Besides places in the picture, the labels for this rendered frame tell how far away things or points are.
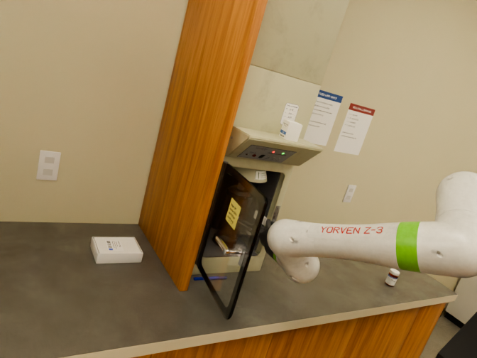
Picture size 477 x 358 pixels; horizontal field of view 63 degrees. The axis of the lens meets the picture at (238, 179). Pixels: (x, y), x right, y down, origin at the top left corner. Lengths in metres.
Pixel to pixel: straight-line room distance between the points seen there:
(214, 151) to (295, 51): 0.44
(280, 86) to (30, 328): 1.01
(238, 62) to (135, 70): 0.54
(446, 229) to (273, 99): 0.69
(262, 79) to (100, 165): 0.74
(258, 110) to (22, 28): 0.80
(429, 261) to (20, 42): 1.35
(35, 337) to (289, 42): 1.11
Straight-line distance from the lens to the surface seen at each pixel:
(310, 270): 1.17
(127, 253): 1.44
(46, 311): 1.22
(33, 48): 1.51
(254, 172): 1.42
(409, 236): 0.95
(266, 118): 1.34
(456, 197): 1.02
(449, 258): 0.94
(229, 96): 1.16
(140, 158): 1.66
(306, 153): 1.37
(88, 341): 1.14
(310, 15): 1.38
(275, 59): 1.31
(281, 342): 1.52
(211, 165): 1.19
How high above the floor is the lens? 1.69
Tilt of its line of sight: 16 degrees down
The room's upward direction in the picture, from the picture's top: 16 degrees clockwise
